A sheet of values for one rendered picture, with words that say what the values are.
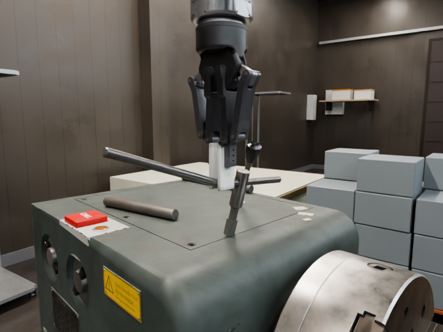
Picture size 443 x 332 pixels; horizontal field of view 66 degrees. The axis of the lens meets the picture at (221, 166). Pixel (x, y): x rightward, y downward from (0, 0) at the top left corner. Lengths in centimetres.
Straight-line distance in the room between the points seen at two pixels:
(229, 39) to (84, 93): 381
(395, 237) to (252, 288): 234
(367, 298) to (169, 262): 26
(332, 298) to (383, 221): 229
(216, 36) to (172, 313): 36
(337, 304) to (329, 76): 954
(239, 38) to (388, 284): 38
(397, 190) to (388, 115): 686
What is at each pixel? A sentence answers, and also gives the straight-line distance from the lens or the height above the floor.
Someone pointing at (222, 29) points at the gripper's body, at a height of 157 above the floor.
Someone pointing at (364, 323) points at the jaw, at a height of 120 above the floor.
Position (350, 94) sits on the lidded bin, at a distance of 916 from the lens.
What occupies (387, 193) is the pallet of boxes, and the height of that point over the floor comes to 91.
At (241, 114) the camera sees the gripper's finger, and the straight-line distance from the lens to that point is 47.
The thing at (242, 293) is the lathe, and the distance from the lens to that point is 49.
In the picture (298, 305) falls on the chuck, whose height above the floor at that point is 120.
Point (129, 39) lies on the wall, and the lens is 474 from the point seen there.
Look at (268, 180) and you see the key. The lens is 59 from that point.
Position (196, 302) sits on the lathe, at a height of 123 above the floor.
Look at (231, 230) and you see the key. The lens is 57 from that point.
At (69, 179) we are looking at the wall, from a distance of 418.
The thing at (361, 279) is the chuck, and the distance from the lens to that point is 52.
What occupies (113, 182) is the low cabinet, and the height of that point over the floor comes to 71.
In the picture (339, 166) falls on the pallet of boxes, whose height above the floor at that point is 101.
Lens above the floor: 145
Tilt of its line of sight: 8 degrees down
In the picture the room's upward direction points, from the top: straight up
